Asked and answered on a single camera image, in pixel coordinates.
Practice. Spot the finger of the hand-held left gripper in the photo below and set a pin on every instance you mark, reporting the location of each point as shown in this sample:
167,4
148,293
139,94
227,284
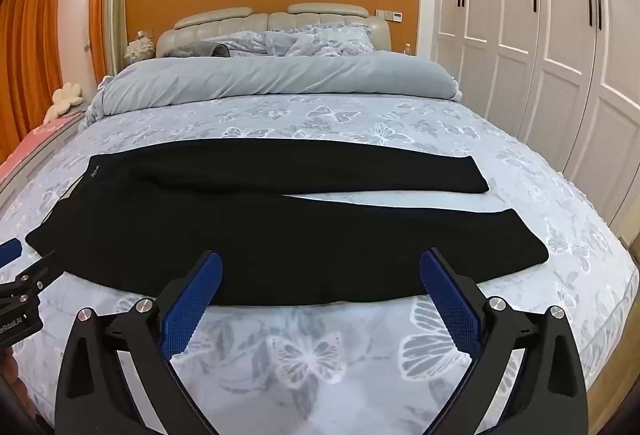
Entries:
10,252
37,272

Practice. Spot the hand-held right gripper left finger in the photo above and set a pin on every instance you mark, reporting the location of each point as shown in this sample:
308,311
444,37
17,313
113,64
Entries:
192,310

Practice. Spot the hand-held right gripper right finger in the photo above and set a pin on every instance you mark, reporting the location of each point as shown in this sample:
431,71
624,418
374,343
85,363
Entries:
450,300

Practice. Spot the black pants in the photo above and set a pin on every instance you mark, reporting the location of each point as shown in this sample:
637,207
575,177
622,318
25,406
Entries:
250,225

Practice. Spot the bed with butterfly sheet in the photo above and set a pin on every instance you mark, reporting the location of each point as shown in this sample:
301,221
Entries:
320,355

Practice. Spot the white flower-shaped cushion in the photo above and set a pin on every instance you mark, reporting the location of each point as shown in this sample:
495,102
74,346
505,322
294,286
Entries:
65,97

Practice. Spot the wide orange curtain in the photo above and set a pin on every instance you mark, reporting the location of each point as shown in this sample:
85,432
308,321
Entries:
30,40

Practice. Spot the white flower bouquet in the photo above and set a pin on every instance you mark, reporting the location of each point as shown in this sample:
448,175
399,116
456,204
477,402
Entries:
137,50

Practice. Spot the grey duvet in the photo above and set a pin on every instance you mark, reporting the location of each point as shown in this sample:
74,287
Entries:
275,77

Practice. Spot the dark cylinder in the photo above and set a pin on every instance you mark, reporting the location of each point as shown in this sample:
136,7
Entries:
219,50

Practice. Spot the floral grey pillow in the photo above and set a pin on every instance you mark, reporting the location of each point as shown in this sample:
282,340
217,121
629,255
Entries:
245,42
325,40

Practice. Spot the white wardrobe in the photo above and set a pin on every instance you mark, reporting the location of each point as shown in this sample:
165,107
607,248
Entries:
550,15

